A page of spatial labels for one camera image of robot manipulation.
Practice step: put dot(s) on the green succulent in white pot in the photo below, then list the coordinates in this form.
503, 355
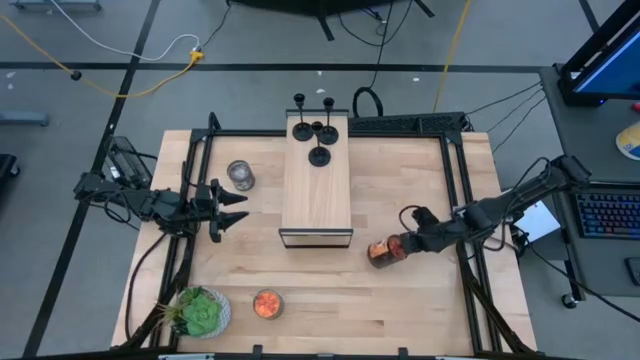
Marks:
200, 314

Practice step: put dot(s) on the black chair foot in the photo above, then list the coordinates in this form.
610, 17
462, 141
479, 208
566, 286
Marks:
7, 166

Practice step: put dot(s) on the grey glass candle jar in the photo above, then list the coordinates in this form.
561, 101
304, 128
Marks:
241, 175

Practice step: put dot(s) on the small black floor puck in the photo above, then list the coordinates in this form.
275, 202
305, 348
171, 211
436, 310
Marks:
76, 75

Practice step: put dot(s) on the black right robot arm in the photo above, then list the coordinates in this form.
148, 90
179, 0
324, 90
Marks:
500, 205

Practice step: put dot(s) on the black backlit keyboard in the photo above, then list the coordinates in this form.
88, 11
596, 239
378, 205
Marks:
610, 212

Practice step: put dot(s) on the orange candle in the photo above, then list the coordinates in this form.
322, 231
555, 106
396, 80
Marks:
382, 255
268, 304

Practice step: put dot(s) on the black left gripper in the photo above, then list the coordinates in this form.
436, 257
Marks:
202, 205

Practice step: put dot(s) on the black round stand base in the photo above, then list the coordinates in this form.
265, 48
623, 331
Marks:
320, 5

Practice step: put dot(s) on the dark grey desk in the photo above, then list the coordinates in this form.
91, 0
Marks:
590, 140

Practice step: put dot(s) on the light wooden riser shelf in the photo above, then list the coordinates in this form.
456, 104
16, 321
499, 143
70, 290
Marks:
316, 200

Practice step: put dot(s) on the black perforated metal box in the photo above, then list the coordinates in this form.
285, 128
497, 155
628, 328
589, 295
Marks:
400, 122

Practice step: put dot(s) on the silver metal bar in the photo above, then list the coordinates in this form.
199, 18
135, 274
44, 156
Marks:
185, 357

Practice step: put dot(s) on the black caster wheel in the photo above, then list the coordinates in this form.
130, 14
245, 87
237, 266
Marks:
568, 301

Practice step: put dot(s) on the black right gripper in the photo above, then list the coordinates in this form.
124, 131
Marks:
435, 239

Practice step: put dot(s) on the small red object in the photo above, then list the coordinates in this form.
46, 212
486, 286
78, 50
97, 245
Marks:
636, 107

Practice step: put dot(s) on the yellow and blue disc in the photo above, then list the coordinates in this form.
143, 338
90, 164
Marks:
631, 142

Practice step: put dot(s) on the black computer mouse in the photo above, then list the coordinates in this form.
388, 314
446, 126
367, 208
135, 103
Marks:
633, 271

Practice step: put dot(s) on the black aluminium table frame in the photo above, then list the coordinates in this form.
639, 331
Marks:
250, 133

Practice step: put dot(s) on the small black table bracket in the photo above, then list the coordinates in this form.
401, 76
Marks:
403, 352
257, 351

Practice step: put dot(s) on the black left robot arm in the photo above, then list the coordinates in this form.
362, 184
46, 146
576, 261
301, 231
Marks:
150, 205

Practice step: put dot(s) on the black metal candlestick holder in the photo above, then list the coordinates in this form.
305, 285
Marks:
302, 132
328, 136
319, 157

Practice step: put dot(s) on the grey metal foot bar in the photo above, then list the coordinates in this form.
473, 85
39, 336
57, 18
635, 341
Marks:
22, 119

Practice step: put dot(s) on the black computer monitor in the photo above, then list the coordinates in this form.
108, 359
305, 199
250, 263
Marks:
615, 65

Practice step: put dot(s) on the black power supply box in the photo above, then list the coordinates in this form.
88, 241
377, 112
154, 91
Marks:
127, 165

